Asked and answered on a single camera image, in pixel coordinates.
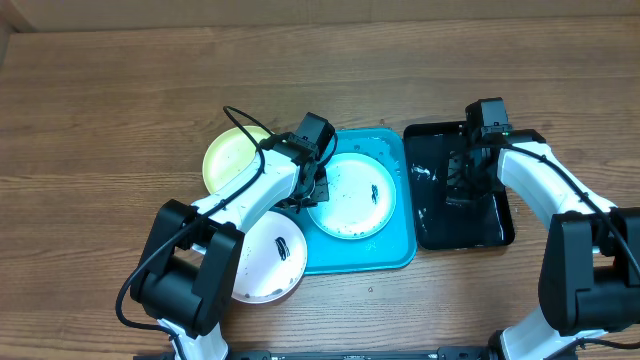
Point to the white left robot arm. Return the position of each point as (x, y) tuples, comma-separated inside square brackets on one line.
[(187, 270)]

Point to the pink-rimmed white plate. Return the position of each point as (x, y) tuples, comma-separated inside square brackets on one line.
[(273, 260)]

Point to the yellow plate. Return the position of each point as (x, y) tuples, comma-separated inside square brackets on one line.
[(226, 157)]

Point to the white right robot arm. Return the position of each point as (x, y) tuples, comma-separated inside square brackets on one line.
[(589, 279)]

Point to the black rectangular tray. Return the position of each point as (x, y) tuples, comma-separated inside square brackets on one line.
[(441, 221)]

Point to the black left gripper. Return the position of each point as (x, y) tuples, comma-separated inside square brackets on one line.
[(320, 192)]

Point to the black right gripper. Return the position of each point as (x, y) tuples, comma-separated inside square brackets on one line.
[(456, 184)]

